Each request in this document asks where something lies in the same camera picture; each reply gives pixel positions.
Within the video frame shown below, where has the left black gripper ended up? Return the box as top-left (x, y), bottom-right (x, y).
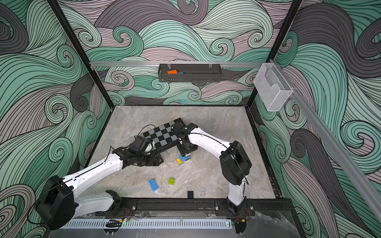
top-left (135, 153), bottom-right (164, 166)

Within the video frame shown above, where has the light blue long brick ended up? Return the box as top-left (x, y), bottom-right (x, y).
top-left (179, 155), bottom-right (190, 162)
top-left (148, 178), bottom-right (159, 192)

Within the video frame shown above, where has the yellow square brick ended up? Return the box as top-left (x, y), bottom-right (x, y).
top-left (176, 158), bottom-right (184, 165)

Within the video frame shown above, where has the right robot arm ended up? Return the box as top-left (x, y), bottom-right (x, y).
top-left (171, 123), bottom-right (252, 210)

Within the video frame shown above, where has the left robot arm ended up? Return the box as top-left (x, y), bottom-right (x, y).
top-left (34, 136), bottom-right (163, 230)

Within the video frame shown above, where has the black grey chessboard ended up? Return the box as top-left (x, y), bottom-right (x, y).
top-left (139, 118), bottom-right (184, 153)

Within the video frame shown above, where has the lime green square brick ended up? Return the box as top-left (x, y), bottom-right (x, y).
top-left (168, 178), bottom-right (176, 185)

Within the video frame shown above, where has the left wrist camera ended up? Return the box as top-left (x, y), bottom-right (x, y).
top-left (133, 136), bottom-right (153, 153)

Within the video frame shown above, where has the black wall tray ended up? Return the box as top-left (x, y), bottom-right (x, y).
top-left (158, 64), bottom-right (222, 83)

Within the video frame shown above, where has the white slotted cable duct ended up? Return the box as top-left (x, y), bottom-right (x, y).
top-left (62, 218), bottom-right (233, 230)

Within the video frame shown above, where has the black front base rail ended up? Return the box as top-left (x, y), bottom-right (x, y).
top-left (58, 197), bottom-right (298, 218)

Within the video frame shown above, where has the aluminium rail back wall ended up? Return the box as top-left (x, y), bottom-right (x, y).
top-left (89, 60), bottom-right (263, 68)

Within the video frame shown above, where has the aluminium rail wall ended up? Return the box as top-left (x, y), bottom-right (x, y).
top-left (89, 60), bottom-right (263, 68)
top-left (269, 59), bottom-right (381, 221)

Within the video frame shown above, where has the clear plastic wall bin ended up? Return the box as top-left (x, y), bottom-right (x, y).
top-left (254, 63), bottom-right (293, 112)

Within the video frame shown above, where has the aluminium rail right wall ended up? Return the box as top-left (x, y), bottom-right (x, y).
top-left (269, 59), bottom-right (381, 221)

